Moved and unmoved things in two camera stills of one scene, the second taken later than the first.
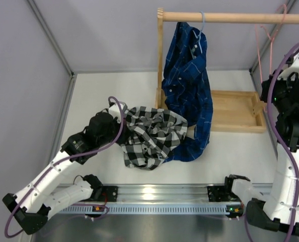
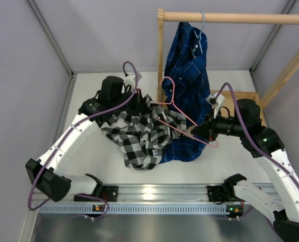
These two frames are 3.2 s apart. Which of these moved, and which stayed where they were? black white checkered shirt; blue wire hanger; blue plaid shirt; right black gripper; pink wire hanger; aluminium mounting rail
Moved: right black gripper; pink wire hanger; black white checkered shirt
Stayed: blue wire hanger; aluminium mounting rail; blue plaid shirt
